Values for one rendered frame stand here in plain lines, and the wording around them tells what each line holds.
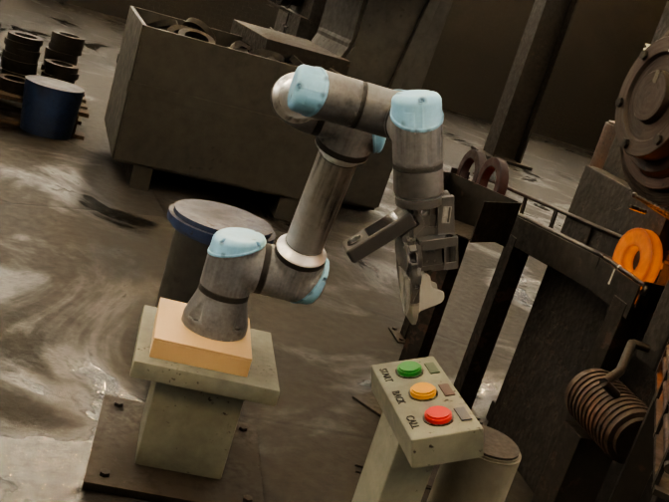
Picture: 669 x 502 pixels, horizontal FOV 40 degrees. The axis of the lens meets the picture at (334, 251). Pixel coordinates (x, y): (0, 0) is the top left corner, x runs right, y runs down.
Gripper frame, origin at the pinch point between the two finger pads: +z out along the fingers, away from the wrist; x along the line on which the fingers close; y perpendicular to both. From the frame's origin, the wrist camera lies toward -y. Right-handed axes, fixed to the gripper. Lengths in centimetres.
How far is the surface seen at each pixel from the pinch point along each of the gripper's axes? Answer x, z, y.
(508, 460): -8.6, 23.8, 13.6
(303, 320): 168, 77, 8
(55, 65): 394, 10, -84
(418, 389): -7.9, 8.7, -0.9
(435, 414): -15.7, 8.7, -0.7
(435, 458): -19.5, 13.6, -2.0
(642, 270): 54, 23, 73
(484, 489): -9.4, 27.9, 9.3
